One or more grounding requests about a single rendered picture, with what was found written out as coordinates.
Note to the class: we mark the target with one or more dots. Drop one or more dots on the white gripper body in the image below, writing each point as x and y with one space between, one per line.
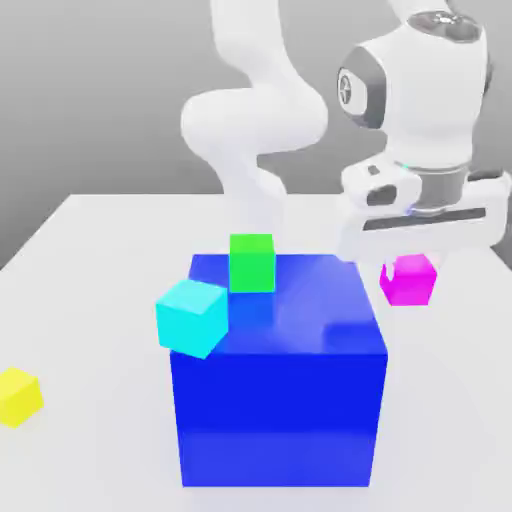
424 232

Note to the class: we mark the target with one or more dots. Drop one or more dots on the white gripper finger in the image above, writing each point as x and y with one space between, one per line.
388 270

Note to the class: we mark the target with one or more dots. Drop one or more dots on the small magenta cube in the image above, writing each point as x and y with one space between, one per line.
412 284

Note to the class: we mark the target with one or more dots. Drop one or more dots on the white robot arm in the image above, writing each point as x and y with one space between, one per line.
256 116

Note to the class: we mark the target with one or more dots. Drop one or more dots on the small green cube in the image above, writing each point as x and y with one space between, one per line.
252 264

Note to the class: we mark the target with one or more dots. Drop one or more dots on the small cyan cube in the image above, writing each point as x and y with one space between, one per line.
191 318

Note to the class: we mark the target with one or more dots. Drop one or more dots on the small yellow cube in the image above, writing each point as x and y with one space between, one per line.
18 398

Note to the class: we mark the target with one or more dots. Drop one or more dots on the large blue box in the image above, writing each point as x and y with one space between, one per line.
280 400

